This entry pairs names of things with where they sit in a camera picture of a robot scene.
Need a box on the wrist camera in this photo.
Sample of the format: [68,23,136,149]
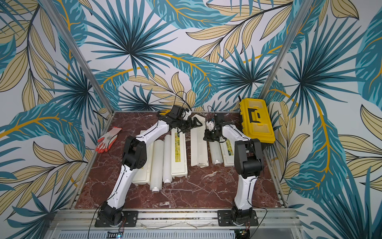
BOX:
[182,109,192,120]
[206,121,215,131]

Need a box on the yellow black toolbox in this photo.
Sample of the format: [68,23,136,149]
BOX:
[239,98,276,144]

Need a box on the short middle plastic wrap roll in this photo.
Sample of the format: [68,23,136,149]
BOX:
[163,134,172,184]

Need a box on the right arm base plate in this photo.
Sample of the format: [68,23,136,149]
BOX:
[217,208,259,227]

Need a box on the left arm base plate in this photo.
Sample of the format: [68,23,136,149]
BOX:
[95,210,138,229]

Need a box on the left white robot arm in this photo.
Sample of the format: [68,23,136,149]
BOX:
[97,105,202,226]

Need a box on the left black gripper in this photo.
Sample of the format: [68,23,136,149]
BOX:
[176,116,203,133]

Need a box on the white wrap dispenser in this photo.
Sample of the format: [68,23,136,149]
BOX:
[132,139,154,186]
[191,115,234,168]
[171,128,188,179]

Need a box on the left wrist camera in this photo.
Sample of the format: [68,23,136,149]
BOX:
[182,109,192,120]

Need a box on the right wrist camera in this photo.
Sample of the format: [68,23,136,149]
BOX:
[206,121,215,131]

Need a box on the yellow black work glove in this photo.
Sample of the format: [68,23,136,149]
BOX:
[157,109,171,117]

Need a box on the red white work glove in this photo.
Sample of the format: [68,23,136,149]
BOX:
[95,127,122,153]

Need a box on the long left plastic wrap roll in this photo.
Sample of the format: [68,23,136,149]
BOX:
[150,140,164,193]

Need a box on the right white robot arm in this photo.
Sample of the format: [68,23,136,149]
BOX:
[204,114,264,226]

